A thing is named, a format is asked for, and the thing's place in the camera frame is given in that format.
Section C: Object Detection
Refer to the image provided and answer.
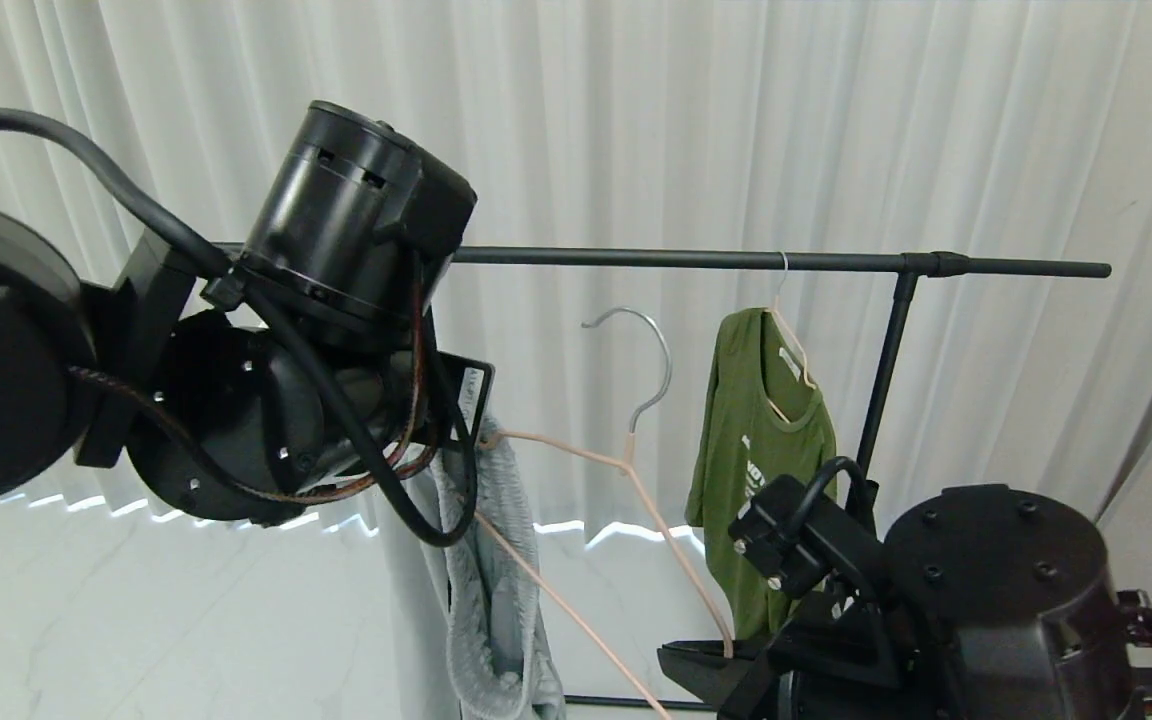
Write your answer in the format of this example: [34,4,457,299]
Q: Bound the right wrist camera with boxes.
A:
[731,472,887,601]

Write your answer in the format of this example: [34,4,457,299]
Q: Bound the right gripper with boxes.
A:
[716,598,922,720]

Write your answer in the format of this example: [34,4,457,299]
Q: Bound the pink clothes hanger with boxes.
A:
[764,250,819,426]
[476,305,737,720]

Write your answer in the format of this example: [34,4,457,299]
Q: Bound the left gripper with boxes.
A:
[406,350,495,451]

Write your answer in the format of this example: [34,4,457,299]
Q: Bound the black clothes rack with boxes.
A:
[211,243,1113,713]

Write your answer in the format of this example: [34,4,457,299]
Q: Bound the pale grey shorts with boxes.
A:
[376,415,569,720]

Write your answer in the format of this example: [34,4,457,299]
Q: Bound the white curtain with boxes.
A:
[0,0,1152,561]

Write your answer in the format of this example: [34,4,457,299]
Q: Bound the green printed garment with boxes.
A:
[686,307,839,641]

